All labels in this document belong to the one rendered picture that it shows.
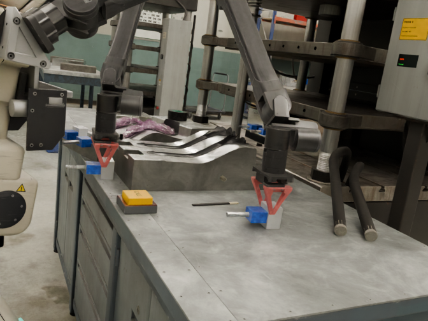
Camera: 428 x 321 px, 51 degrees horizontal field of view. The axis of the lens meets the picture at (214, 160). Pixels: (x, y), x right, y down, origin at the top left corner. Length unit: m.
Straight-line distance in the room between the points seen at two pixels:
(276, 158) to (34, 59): 0.58
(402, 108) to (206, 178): 0.70
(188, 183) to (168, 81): 4.52
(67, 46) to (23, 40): 7.48
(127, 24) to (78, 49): 7.15
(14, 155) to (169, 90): 4.62
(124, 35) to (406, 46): 0.90
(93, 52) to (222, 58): 2.53
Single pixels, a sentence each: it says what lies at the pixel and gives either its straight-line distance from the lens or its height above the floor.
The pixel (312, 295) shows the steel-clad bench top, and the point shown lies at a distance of 0.84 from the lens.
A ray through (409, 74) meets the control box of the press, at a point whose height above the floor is 1.21.
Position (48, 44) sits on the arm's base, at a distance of 1.07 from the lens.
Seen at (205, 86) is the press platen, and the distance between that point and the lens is 2.62.
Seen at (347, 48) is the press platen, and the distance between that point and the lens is 1.64.
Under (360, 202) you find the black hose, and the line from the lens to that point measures 1.28.
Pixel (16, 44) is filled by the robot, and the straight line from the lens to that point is 1.09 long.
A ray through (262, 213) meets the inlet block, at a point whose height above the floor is 0.84.
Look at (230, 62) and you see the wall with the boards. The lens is 9.39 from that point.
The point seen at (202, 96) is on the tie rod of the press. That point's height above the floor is 0.95.
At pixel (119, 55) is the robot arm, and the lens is 1.37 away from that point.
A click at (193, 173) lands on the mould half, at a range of 1.29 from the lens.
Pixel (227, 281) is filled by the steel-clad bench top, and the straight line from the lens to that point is 0.83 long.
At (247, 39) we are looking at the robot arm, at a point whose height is 1.23.
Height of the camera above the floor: 1.18
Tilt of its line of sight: 13 degrees down
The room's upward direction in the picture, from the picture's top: 8 degrees clockwise
